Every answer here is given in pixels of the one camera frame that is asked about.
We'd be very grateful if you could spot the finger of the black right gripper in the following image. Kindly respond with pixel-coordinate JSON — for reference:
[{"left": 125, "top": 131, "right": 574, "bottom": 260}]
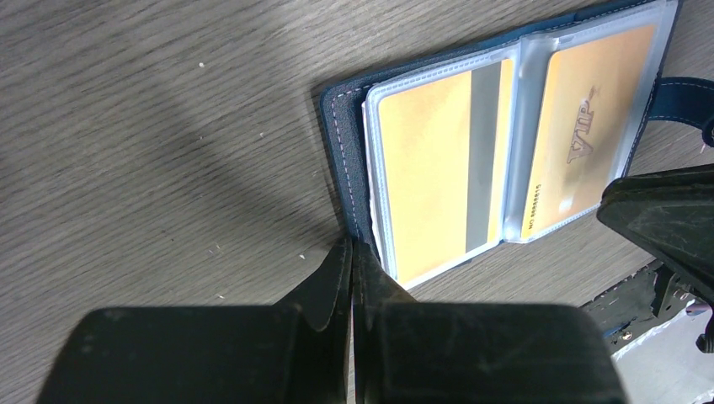
[{"left": 596, "top": 164, "right": 713, "bottom": 304}]

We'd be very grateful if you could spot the gold VIP credit card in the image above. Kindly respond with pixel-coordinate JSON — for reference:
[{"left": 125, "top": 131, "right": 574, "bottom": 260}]
[{"left": 520, "top": 24, "right": 656, "bottom": 239}]

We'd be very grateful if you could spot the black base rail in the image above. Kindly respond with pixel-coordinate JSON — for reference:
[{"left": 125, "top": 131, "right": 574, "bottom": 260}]
[{"left": 581, "top": 260, "right": 696, "bottom": 351}]

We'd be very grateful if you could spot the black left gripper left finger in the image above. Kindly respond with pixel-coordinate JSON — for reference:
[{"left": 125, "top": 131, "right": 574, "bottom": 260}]
[{"left": 38, "top": 238, "right": 353, "bottom": 403}]

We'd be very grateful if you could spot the blue card holder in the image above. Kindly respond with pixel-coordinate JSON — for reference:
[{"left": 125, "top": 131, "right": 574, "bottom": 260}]
[{"left": 320, "top": 1, "right": 713, "bottom": 289}]

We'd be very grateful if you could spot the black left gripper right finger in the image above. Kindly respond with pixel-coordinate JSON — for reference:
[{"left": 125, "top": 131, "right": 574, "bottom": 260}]
[{"left": 352, "top": 242, "right": 627, "bottom": 403}]

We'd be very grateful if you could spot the tan credit card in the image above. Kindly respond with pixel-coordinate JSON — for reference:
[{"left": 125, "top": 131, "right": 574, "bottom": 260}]
[{"left": 375, "top": 58, "right": 515, "bottom": 287}]

